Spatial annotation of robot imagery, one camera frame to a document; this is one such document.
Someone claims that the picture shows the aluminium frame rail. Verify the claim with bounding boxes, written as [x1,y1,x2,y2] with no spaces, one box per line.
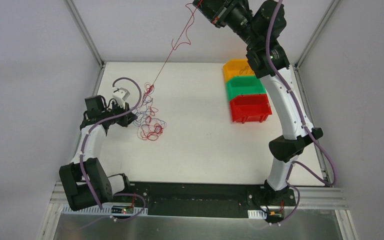
[38,181,358,240]

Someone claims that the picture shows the left white cable duct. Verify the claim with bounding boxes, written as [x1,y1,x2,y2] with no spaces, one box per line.
[61,204,148,217]

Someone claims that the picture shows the circuit board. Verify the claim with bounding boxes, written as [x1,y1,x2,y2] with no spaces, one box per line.
[265,212,284,224]
[111,205,134,215]

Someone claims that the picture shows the green plastic bin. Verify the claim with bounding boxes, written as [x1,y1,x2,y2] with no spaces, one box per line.
[226,76,267,101]

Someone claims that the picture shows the left circuit board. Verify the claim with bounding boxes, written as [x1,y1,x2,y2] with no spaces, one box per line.
[111,205,134,215]

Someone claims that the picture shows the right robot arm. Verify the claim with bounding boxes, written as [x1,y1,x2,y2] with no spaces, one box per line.
[192,0,323,205]

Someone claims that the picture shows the yellow plastic bin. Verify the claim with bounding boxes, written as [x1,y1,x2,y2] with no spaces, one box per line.
[222,59,255,83]

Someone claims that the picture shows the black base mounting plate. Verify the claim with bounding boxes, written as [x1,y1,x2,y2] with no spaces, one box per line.
[112,181,297,219]

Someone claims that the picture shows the right white cable duct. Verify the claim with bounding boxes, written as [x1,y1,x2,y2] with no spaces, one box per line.
[247,210,267,220]

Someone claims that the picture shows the red plastic bin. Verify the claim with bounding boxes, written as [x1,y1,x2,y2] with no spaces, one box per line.
[229,93,273,124]

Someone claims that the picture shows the right circuit board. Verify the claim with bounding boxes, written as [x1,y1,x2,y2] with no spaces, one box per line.
[265,212,284,224]

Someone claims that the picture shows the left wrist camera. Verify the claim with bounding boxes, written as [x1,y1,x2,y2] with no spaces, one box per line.
[112,86,130,108]

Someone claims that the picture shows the blue wires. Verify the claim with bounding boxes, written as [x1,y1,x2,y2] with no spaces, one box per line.
[132,96,167,132]

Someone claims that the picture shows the white cable duct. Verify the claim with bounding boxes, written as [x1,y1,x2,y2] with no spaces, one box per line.
[61,204,148,217]
[247,210,267,220]

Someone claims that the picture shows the single blue wire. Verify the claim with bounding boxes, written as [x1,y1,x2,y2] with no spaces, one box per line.
[238,66,257,76]

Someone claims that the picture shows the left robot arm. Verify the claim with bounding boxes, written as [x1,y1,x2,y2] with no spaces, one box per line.
[59,93,137,211]

